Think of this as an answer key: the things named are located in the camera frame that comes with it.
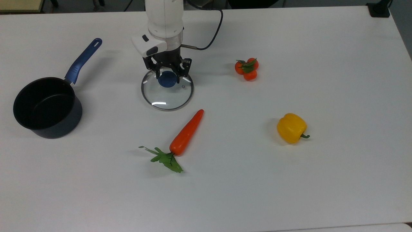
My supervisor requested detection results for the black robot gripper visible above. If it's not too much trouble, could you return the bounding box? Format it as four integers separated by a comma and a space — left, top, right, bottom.
143, 46, 193, 85

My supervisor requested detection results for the glass lid with blue knob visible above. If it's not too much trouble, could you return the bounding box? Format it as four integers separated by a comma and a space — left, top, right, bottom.
140, 66, 194, 112

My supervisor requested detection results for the orange toy carrot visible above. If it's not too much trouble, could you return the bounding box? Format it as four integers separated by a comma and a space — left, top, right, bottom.
139, 109, 204, 174

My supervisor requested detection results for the toy tomato cluster with leaves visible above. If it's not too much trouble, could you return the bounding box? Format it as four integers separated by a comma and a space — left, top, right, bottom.
235, 58, 259, 82

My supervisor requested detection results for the yellow toy bell pepper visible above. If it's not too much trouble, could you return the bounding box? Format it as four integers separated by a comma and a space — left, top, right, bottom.
276, 113, 310, 144

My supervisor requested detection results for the yellow wooden side table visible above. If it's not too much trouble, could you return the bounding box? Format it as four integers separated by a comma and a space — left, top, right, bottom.
0, 0, 45, 13

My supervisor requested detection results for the black table clamp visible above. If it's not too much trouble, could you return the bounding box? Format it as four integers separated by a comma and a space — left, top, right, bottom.
366, 0, 393, 18

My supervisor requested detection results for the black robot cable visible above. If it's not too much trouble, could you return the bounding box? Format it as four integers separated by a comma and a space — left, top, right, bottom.
180, 0, 224, 51

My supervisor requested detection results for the dark pot with blue handle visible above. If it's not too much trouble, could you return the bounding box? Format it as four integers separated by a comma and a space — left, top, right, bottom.
13, 38, 103, 140

